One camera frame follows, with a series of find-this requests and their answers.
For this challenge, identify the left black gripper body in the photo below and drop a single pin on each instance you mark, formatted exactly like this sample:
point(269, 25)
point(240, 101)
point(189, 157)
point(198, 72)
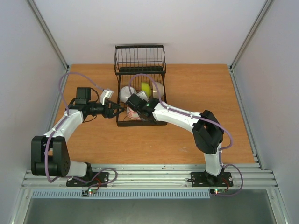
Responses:
point(105, 113)

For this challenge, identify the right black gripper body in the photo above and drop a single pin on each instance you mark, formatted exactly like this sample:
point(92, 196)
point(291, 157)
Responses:
point(144, 115)

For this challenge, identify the orange patterned white bowl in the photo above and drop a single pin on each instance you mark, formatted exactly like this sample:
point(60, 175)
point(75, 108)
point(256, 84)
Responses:
point(132, 114)

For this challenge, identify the lime green bowl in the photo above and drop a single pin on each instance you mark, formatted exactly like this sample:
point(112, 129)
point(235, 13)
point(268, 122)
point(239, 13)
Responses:
point(146, 88)

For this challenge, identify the cream beige bowl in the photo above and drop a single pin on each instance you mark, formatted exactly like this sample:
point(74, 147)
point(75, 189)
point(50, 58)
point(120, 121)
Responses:
point(157, 90)

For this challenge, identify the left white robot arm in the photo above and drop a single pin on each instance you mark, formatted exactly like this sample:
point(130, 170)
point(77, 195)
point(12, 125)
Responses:
point(49, 152)

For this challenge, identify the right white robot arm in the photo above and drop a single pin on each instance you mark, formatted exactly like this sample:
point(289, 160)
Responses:
point(206, 130)

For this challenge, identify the left small circuit board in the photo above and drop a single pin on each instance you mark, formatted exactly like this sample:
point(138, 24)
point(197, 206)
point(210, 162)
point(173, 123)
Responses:
point(88, 192)

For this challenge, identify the small circuit board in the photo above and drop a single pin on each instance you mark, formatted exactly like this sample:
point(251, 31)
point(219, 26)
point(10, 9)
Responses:
point(217, 191)
point(88, 192)

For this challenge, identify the right small circuit board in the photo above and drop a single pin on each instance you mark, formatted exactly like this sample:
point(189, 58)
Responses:
point(217, 191)

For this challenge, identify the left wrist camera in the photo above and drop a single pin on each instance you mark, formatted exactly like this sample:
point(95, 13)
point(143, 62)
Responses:
point(106, 94)

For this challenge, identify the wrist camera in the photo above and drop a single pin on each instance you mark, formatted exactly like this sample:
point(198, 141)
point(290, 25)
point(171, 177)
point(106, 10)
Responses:
point(106, 94)
point(143, 95)

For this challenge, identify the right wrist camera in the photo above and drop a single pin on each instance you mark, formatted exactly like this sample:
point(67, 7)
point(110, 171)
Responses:
point(143, 95)

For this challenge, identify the black wire dish rack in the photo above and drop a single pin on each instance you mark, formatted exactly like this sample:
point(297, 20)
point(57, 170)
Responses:
point(134, 64)

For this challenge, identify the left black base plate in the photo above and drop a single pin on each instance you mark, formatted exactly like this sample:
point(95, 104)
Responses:
point(102, 178)

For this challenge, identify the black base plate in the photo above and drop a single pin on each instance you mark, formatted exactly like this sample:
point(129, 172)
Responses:
point(203, 179)
point(102, 178)

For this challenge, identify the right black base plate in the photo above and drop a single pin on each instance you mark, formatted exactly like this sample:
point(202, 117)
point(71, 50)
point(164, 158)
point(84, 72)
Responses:
point(203, 179)

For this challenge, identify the grey slotted cable duct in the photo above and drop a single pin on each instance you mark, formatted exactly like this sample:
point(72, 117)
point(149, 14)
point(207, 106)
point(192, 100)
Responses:
point(123, 194)

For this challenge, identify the aluminium rail base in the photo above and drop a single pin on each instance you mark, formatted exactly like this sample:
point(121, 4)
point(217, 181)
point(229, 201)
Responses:
point(160, 176)

